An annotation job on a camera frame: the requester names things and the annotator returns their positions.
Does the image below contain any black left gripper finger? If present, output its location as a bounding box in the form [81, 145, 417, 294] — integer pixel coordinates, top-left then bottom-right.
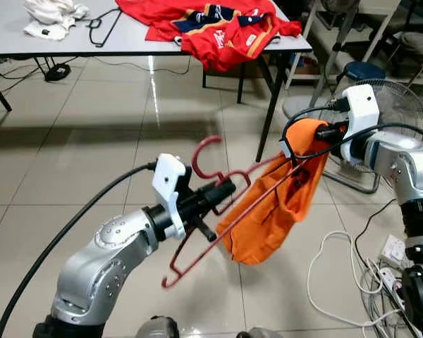
[203, 177, 237, 199]
[206, 192, 237, 213]

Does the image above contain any orange polo shirt black trim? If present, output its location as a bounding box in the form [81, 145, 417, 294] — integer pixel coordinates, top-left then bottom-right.
[217, 118, 330, 265]

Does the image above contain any dark blue round stool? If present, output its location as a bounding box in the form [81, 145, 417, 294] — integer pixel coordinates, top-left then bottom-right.
[342, 61, 387, 82]

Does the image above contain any black floor fan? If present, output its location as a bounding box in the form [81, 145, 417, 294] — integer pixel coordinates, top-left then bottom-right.
[323, 79, 423, 194]

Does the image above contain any grey office chair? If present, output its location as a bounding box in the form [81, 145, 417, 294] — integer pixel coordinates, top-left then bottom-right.
[381, 0, 423, 78]

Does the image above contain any robot left leg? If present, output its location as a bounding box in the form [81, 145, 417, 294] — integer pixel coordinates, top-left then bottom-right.
[134, 315, 180, 338]

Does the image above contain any robot leg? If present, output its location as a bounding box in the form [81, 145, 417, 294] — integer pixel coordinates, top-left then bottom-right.
[134, 315, 180, 338]
[236, 326, 283, 338]

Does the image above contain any white square socket box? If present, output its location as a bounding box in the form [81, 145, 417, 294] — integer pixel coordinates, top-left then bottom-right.
[381, 236, 410, 268]

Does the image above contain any red jersey navy collar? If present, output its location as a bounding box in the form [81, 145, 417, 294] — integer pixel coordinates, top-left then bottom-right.
[116, 0, 219, 42]
[180, 11, 302, 73]

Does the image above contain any robot right leg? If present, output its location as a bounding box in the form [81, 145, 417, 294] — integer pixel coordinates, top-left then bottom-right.
[236, 326, 283, 338]

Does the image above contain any white power strip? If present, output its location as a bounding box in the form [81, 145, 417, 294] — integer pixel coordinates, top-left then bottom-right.
[370, 262, 406, 300]

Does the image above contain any black round floor device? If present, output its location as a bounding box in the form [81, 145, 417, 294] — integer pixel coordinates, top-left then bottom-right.
[46, 63, 73, 82]

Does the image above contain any white crumpled garment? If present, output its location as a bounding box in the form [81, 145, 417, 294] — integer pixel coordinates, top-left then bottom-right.
[23, 0, 89, 39]

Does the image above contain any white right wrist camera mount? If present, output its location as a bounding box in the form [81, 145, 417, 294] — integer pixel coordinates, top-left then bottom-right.
[338, 84, 380, 166]

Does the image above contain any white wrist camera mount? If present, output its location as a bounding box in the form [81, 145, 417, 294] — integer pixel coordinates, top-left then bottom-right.
[338, 84, 380, 166]
[152, 154, 192, 240]

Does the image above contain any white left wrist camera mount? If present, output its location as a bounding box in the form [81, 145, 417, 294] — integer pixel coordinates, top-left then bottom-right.
[152, 154, 192, 240]

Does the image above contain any white pedestal fan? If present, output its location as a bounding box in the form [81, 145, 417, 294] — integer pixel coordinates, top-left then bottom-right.
[282, 0, 364, 126]

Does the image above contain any white floor cable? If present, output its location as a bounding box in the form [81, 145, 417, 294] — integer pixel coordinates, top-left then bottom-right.
[307, 231, 381, 328]

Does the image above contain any black wire hanger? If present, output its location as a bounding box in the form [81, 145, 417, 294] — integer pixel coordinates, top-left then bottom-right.
[87, 7, 124, 48]

